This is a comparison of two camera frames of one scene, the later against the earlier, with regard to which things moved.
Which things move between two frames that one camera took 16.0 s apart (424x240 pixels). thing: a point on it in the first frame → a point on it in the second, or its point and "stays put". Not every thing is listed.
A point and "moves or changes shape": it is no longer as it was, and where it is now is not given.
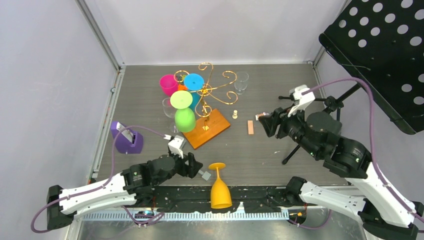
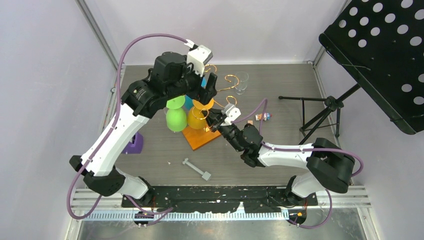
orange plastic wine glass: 220,197 → 196,118
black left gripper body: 181,168 → 193,88
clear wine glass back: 241,83 stays put
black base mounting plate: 198,199 stays put
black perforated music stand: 380,43 stays put
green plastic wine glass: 184,117 moves or changes shape
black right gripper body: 290,126 → 217,124
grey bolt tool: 206,175 stays put
